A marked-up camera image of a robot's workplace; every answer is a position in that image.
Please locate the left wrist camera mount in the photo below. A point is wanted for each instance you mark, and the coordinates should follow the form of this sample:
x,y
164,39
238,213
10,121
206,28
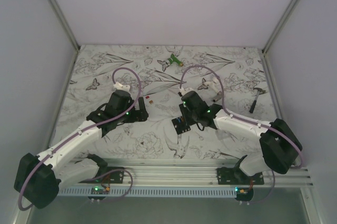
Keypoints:
x,y
122,87

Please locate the black fuse box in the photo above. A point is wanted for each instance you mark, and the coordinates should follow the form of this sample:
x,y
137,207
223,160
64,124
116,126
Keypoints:
x,y
182,126

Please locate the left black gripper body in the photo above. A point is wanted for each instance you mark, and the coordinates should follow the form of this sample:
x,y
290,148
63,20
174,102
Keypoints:
x,y
134,115

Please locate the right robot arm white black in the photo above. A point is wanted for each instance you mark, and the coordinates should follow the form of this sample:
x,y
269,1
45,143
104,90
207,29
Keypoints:
x,y
279,146

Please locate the clear plastic fuse box cover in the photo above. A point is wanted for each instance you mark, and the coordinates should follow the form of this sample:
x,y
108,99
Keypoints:
x,y
223,135

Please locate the white slotted cable duct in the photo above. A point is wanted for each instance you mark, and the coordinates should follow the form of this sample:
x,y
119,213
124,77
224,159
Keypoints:
x,y
165,192

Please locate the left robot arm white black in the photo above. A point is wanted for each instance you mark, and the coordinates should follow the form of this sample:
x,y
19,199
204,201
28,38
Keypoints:
x,y
41,177

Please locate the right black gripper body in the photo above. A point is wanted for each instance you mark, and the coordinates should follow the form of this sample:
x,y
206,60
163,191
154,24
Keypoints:
x,y
190,117

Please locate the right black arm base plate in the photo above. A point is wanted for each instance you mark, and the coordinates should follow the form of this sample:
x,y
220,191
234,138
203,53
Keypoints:
x,y
234,176

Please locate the floral printed table mat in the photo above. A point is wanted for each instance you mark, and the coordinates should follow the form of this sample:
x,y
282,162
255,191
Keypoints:
x,y
238,70

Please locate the aluminium rail frame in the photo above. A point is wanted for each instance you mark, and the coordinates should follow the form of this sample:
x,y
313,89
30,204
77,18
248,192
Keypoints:
x,y
297,42

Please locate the controller board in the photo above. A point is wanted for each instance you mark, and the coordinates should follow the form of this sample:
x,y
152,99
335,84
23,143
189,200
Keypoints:
x,y
98,193
244,195

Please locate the right controller board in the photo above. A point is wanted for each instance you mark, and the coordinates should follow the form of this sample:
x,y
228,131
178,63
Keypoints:
x,y
244,195

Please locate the left controller board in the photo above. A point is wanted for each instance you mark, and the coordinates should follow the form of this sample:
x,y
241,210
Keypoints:
x,y
98,193

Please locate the metal pipe elbow fitting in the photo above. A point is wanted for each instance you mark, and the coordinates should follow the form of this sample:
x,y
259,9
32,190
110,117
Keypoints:
x,y
213,85

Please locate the small hammer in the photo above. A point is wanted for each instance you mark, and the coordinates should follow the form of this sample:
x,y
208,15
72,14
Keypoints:
x,y
259,91

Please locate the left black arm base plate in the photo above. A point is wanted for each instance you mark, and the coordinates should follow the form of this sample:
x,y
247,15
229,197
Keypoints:
x,y
113,175

